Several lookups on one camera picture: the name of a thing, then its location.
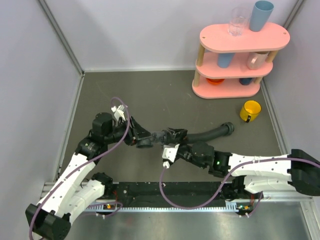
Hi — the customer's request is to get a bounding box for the clear drinking glass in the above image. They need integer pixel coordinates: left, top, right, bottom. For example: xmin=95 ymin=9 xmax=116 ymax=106
xmin=228 ymin=7 xmax=251 ymax=37

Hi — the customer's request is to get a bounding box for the pink three-tier shelf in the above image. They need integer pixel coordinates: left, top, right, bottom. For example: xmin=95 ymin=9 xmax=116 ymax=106
xmin=192 ymin=22 xmax=291 ymax=99

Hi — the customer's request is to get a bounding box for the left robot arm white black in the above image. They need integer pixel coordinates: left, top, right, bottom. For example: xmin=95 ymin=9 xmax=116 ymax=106
xmin=25 ymin=110 xmax=157 ymax=240

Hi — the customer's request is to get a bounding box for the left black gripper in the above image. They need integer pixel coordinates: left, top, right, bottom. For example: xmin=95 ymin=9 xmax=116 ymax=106
xmin=104 ymin=115 xmax=154 ymax=146

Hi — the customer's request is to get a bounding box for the yellow mug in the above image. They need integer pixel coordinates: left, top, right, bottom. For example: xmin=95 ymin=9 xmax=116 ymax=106
xmin=239 ymin=100 xmax=262 ymax=123

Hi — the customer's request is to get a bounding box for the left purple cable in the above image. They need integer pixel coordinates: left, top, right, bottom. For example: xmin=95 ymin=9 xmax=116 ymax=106
xmin=28 ymin=97 xmax=131 ymax=240

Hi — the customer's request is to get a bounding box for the grey corrugated hose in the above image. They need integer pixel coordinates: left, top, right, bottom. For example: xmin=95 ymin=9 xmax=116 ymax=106
xmin=159 ymin=121 xmax=236 ymax=145

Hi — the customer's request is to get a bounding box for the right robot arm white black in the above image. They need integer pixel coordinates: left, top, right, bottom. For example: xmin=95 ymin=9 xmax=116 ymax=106
xmin=162 ymin=122 xmax=320 ymax=198

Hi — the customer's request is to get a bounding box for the orange bowl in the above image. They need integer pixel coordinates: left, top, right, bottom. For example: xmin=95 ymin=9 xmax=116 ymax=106
xmin=206 ymin=78 xmax=224 ymax=86

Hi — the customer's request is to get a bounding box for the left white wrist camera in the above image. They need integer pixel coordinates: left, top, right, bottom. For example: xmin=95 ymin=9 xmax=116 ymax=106
xmin=111 ymin=104 xmax=127 ymax=121

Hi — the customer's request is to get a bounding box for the tall blue cup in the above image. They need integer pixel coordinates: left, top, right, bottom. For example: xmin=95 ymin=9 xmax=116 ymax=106
xmin=249 ymin=0 xmax=274 ymax=32

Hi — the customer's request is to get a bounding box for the aluminium rail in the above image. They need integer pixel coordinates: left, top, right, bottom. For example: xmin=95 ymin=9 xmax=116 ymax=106
xmin=41 ymin=180 xmax=314 ymax=213

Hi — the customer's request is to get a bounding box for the pink mug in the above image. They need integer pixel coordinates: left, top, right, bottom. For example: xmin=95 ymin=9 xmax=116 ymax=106
xmin=246 ymin=51 xmax=269 ymax=70

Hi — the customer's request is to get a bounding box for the dark blue cup bottom shelf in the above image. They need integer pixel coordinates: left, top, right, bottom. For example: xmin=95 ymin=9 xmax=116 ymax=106
xmin=239 ymin=77 xmax=253 ymax=86

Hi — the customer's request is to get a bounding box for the blue cup middle shelf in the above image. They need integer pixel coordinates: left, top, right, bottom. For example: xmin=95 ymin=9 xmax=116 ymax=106
xmin=217 ymin=52 xmax=235 ymax=69

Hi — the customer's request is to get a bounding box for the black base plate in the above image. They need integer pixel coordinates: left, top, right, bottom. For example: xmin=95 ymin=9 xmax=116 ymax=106
xmin=109 ymin=181 xmax=266 ymax=208

